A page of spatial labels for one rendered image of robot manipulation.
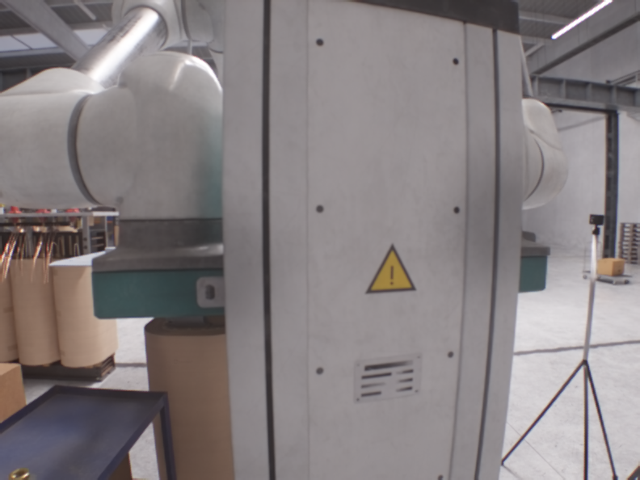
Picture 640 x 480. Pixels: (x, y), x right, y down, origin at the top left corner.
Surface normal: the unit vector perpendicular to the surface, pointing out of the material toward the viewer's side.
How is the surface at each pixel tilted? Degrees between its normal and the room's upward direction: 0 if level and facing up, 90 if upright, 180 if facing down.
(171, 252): 58
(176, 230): 86
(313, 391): 90
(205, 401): 90
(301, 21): 90
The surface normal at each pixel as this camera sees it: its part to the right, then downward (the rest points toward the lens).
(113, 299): 0.24, 0.07
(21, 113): 0.07, -0.38
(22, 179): 0.04, 0.60
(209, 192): 0.76, 0.17
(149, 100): 0.02, 0.00
